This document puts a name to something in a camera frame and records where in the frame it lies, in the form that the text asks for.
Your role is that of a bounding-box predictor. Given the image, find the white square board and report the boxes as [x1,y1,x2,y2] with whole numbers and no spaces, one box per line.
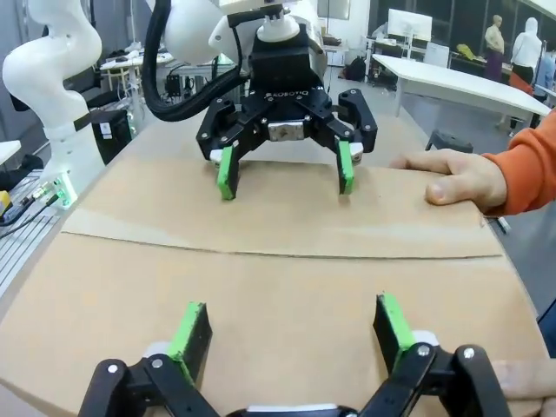
[423,42,451,69]

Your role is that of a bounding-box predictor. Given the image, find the long white table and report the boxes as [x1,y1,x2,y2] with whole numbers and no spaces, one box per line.
[371,52,553,131]

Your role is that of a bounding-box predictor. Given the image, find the right forearm in orange sleeve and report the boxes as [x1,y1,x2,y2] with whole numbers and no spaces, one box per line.
[481,108,556,216]

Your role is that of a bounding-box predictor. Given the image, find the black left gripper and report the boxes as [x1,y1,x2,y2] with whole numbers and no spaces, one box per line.
[195,38,378,202]

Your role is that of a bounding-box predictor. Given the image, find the person's right hand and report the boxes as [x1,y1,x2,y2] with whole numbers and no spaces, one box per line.
[388,151,509,216]

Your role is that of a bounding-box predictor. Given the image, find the black backpack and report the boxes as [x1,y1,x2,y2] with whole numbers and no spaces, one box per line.
[345,56,368,82]

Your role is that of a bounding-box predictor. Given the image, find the brown cardboard box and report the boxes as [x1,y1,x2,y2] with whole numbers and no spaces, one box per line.
[0,158,548,417]

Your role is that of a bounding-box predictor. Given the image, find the small white desk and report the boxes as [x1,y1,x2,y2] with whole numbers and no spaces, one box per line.
[100,54,147,118]

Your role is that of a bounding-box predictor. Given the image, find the person's left hand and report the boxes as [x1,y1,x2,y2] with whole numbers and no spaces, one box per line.
[493,360,547,417]

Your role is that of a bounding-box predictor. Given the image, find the white computer monitor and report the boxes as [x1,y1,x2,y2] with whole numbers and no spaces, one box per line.
[387,9,434,53]

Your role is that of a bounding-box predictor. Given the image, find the black corrugated cable hose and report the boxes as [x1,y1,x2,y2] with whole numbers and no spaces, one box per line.
[142,0,253,122]

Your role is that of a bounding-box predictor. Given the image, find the mannequin in white hoodie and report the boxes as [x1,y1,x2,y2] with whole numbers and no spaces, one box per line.
[510,17,544,83]

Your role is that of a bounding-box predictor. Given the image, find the black plastic stool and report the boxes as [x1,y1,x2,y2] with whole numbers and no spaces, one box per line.
[424,129,474,153]

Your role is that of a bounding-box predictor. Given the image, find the black computer tower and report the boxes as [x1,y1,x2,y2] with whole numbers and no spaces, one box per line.
[89,110,134,166]

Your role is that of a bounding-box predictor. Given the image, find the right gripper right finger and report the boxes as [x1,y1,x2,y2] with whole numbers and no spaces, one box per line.
[360,293,513,417]

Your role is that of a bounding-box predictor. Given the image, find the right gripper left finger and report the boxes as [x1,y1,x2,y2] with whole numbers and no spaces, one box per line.
[84,301,244,417]

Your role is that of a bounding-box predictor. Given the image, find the yellow and grey device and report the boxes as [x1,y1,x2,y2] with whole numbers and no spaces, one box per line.
[0,189,23,223]

